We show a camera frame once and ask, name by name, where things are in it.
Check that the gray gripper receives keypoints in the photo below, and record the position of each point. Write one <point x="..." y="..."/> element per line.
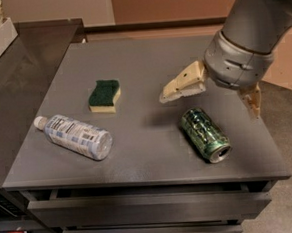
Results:
<point x="238" y="63"/>

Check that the gray robot arm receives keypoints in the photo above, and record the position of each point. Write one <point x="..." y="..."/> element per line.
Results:
<point x="257" y="25"/>

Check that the clear plastic water bottle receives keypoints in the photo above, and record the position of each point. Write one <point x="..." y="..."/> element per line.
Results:
<point x="85" y="139"/>

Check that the green and yellow sponge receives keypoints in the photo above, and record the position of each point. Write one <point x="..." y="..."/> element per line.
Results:
<point x="104" y="97"/>

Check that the dark side counter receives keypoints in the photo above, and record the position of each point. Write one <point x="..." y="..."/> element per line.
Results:
<point x="27" y="68"/>

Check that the upper gray drawer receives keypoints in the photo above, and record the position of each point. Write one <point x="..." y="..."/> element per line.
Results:
<point x="149" y="205"/>

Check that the green soda can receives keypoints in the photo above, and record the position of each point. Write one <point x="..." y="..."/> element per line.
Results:
<point x="207" y="137"/>

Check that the gray drawer cabinet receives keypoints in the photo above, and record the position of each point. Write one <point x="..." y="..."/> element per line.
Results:
<point x="150" y="147"/>

